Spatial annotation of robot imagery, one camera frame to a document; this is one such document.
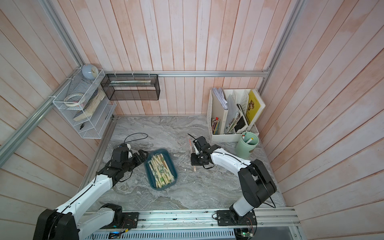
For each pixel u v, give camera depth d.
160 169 0.88
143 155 0.78
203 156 0.65
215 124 0.93
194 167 0.88
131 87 1.04
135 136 0.76
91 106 0.80
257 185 0.44
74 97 0.75
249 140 0.93
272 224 0.73
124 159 0.68
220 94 0.91
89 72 0.82
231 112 0.96
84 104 0.73
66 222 0.41
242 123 0.99
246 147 0.87
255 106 0.94
